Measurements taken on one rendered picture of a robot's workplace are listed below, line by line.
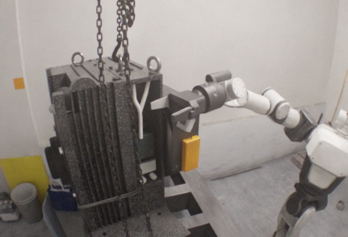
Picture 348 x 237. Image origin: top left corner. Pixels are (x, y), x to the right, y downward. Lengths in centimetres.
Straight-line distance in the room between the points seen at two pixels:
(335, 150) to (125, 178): 94
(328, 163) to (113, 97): 96
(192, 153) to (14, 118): 171
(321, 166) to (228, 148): 180
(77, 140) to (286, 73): 254
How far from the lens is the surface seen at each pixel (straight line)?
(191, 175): 192
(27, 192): 270
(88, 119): 89
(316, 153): 114
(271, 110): 96
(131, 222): 126
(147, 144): 109
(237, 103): 88
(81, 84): 84
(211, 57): 234
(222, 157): 283
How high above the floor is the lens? 187
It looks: 23 degrees down
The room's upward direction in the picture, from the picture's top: 1 degrees clockwise
